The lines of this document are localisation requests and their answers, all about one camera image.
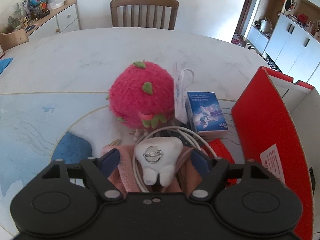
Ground white cable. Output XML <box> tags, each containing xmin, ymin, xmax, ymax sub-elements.
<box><xmin>132</xmin><ymin>126</ymin><xmax>218</xmax><ymax>193</ymax></box>

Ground white tooth plush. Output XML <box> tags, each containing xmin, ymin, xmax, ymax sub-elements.
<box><xmin>135</xmin><ymin>137</ymin><xmax>183</xmax><ymax>187</ymax></box>

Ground red white cardboard box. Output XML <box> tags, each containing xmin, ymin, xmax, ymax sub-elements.
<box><xmin>232</xmin><ymin>67</ymin><xmax>319</xmax><ymax>239</ymax></box>

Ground pink felt pouch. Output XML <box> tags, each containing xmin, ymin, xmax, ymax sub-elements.
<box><xmin>101</xmin><ymin>145</ymin><xmax>202</xmax><ymax>195</ymax></box>

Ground blue tissue box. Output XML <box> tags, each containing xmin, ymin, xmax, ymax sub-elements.
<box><xmin>185</xmin><ymin>91</ymin><xmax>228</xmax><ymax>138</ymax></box>

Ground blue illustrated table mat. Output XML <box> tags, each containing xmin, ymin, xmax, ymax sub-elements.
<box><xmin>1</xmin><ymin>93</ymin><xmax>121</xmax><ymax>236</ymax></box>

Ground pink dragon fruit plush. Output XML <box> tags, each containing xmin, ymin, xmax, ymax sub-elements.
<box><xmin>108</xmin><ymin>61</ymin><xmax>175</xmax><ymax>129</ymax></box>

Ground white patterned small bag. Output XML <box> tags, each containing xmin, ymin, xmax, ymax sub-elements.
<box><xmin>173</xmin><ymin>63</ymin><xmax>195</xmax><ymax>124</ymax></box>

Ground red patterned rug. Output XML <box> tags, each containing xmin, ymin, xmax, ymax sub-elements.
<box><xmin>231</xmin><ymin>34</ymin><xmax>246</xmax><ymax>47</ymax></box>

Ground white tall cabinet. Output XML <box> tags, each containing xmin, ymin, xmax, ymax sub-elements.
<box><xmin>246</xmin><ymin>0</ymin><xmax>319</xmax><ymax>87</ymax></box>

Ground white handbag on shelf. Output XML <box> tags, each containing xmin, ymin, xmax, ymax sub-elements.
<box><xmin>259</xmin><ymin>17</ymin><xmax>272</xmax><ymax>33</ymax></box>

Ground wooden sideboard white drawers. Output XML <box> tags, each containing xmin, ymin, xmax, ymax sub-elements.
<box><xmin>23</xmin><ymin>0</ymin><xmax>80</xmax><ymax>41</ymax></box>

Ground wooden desk organizer box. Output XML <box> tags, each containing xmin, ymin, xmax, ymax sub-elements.
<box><xmin>0</xmin><ymin>29</ymin><xmax>29</xmax><ymax>51</ymax></box>

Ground brown wooden chair far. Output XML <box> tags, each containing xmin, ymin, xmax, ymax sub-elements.
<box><xmin>110</xmin><ymin>0</ymin><xmax>180</xmax><ymax>30</ymax></box>

